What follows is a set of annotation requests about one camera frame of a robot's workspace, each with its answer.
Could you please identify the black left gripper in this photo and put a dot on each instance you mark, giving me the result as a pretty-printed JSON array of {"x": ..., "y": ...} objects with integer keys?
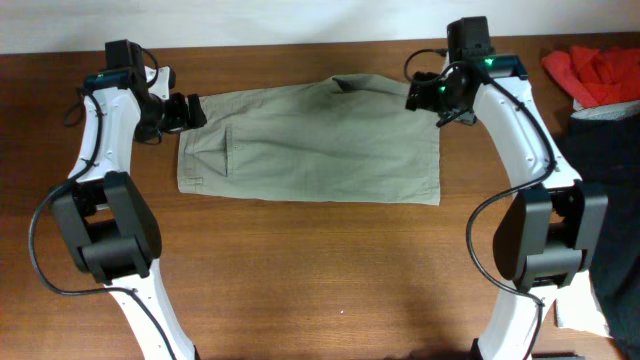
[{"x": 186, "y": 112}]

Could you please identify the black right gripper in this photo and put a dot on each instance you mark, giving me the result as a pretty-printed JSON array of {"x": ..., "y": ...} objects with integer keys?
[{"x": 417, "y": 91}]

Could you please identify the khaki green shorts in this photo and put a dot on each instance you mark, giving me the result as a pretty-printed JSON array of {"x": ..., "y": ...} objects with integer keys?
[{"x": 348, "y": 138}]

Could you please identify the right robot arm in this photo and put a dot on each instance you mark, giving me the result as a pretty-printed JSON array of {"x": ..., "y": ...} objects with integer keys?
[{"x": 547, "y": 239}]

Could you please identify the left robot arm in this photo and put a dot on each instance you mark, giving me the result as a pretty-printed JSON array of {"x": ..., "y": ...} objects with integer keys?
[{"x": 109, "y": 230}]

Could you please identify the red cloth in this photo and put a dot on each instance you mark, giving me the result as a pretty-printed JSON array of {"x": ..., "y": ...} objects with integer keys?
[{"x": 595, "y": 77}]

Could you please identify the dark navy garment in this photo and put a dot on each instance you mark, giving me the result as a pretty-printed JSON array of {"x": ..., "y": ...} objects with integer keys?
[{"x": 606, "y": 152}]

